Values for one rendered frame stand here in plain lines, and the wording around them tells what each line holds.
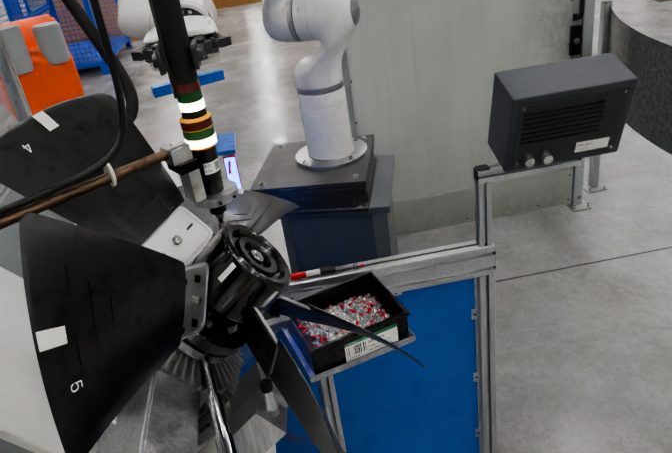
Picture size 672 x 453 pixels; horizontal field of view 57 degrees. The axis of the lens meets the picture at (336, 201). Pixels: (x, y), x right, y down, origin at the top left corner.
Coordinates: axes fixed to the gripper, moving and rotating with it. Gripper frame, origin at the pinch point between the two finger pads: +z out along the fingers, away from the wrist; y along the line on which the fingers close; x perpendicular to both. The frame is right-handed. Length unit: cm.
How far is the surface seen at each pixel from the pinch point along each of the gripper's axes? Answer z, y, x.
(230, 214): -11.6, -0.5, -29.9
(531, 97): -29, -61, -25
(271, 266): 10.0, -6.7, -27.8
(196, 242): 6.7, 2.9, -23.8
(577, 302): -108, -117, -147
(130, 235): 7.5, 10.9, -20.5
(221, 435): 28.1, 2.1, -38.2
